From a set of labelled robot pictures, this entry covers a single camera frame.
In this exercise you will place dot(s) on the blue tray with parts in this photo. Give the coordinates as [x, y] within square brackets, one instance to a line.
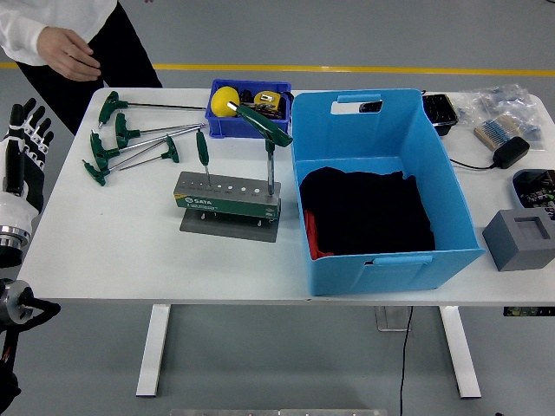
[535, 190]

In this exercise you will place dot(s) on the yellow floor tape line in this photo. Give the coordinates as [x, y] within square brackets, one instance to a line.
[390, 69]

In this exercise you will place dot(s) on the table control panel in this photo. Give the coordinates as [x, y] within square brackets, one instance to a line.
[524, 311]

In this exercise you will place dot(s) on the clear bags of components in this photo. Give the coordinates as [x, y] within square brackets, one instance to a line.
[498, 99]

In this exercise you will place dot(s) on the grey foam block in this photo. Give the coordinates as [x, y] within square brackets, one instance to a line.
[511, 251]

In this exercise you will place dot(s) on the red cloth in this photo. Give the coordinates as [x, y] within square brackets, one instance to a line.
[311, 234]

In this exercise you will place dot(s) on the yellow ball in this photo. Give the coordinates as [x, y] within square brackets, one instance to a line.
[221, 102]

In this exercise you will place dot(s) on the grey green hex key stand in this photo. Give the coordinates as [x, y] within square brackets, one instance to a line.
[225, 208]

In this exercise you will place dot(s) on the large light blue box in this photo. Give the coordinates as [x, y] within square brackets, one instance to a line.
[390, 134]

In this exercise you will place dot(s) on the black plastic tray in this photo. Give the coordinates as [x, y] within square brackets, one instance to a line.
[438, 110]

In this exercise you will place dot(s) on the metal floor plate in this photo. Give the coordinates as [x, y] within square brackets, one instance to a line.
[388, 320]

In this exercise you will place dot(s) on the dark small hardware pile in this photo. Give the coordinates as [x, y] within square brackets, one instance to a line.
[248, 96]

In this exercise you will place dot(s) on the black power adapter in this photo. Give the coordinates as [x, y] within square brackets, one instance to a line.
[511, 151]

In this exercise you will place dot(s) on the black cloth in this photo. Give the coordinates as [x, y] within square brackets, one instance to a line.
[368, 212]

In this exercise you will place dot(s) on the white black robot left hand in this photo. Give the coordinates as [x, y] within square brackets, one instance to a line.
[26, 143]

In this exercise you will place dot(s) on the person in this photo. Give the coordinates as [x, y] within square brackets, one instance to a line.
[121, 52]

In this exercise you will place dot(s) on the person's right forearm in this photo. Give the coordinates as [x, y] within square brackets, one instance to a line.
[21, 39]

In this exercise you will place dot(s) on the resistor strip bundle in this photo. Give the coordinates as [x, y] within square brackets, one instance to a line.
[494, 130]

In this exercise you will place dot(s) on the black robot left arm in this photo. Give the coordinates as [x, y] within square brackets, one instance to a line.
[8, 255]

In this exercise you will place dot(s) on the person's right hand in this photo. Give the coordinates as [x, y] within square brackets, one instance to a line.
[65, 54]

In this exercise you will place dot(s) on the yellow tape measure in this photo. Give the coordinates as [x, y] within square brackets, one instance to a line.
[265, 97]

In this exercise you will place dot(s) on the white table leg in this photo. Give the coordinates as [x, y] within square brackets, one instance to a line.
[459, 346]
[154, 346]

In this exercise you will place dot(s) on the small dark blue bin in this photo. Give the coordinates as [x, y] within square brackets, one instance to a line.
[225, 128]

